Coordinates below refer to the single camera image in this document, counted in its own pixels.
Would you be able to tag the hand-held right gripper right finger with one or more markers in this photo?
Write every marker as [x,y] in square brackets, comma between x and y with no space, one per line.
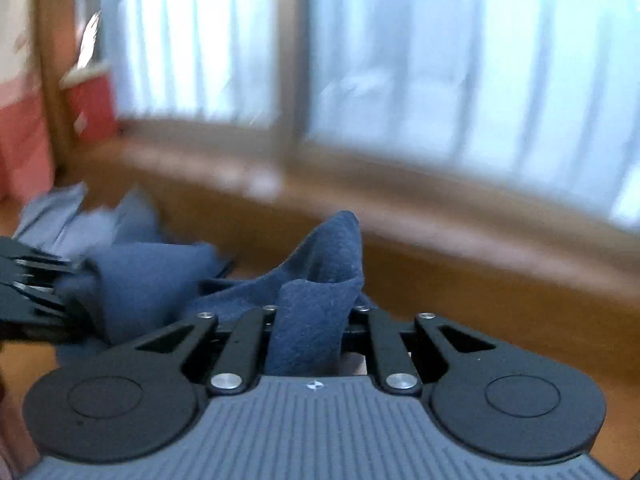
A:
[372,332]

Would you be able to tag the pink bedding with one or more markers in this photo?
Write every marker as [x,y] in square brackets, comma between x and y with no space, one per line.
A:
[22,150]

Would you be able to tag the window with wooden frame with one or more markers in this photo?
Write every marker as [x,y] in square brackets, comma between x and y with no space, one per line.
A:
[200,35]

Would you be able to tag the navy blue fleece pants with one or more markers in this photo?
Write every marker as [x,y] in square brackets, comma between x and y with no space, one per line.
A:
[310,310]

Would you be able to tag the crumpled light blue-grey cloth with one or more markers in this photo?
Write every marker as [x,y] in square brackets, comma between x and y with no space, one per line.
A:
[65,210]

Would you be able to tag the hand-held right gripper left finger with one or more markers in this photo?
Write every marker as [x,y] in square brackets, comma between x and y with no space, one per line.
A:
[255,330]

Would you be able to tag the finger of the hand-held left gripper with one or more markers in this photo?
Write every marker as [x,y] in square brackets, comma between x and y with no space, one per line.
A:
[30,260]
[30,305]

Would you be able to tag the red storage box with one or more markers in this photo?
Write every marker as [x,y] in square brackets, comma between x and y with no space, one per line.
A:
[95,105]

